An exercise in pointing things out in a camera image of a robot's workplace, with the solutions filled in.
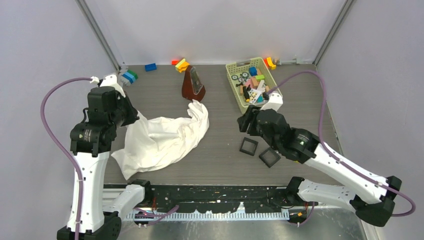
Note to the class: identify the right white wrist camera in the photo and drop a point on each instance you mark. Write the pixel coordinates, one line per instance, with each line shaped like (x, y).
(274, 102)

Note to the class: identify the green plastic basket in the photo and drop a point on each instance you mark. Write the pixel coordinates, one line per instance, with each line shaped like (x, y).
(251, 82)

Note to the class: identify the blue green stacked bricks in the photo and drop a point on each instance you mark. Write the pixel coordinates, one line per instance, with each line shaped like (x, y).
(129, 77)

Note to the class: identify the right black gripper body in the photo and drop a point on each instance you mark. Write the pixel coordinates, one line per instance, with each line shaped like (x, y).
(272, 142)

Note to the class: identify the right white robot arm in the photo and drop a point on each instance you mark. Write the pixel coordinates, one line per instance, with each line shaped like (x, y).
(361, 192)

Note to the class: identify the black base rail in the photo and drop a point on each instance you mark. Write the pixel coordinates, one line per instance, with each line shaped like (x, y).
(218, 199)

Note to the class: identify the black square frame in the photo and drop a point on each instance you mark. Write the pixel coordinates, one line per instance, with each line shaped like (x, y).
(248, 146)
(269, 157)

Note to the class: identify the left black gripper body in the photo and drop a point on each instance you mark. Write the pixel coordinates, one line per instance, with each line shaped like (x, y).
(125, 114)

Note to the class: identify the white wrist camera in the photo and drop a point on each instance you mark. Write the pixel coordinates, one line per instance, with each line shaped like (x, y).
(111, 80)
(274, 102)

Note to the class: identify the blue toy brick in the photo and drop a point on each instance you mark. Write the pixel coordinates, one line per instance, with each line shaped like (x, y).
(150, 67)

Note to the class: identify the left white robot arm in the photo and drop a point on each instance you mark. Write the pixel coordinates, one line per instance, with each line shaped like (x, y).
(91, 142)

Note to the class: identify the white floral t-shirt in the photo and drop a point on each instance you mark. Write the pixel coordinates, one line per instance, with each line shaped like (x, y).
(154, 144)

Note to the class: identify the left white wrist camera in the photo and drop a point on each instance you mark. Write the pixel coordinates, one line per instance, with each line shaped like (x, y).
(111, 80)

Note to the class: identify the brown wooden metronome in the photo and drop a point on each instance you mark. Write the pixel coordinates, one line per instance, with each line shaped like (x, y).
(192, 88)

